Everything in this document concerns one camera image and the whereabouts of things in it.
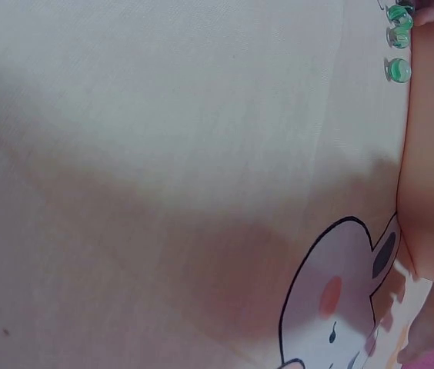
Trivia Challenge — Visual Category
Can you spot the green glass marble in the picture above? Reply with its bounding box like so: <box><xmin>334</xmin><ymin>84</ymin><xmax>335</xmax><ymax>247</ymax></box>
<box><xmin>388</xmin><ymin>4</ymin><xmax>414</xmax><ymax>27</ymax></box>
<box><xmin>385</xmin><ymin>23</ymin><xmax>412</xmax><ymax>49</ymax></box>
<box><xmin>384</xmin><ymin>57</ymin><xmax>412</xmax><ymax>83</ymax></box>

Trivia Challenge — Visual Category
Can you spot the pink plastic tray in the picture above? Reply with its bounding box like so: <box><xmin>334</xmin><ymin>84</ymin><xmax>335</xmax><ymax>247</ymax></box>
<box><xmin>395</xmin><ymin>10</ymin><xmax>434</xmax><ymax>282</ymax></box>

